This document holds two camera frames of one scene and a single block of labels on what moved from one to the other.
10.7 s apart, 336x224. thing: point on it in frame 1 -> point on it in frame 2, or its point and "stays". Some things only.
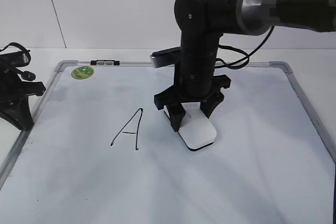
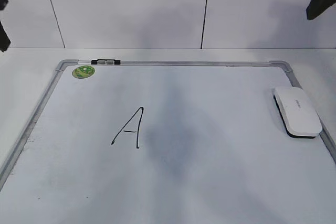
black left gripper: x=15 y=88 -> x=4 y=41
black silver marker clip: x=104 y=62 stays
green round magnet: x=82 y=72 stays
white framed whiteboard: x=99 y=152 stays
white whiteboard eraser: x=196 y=130 -> x=300 y=118
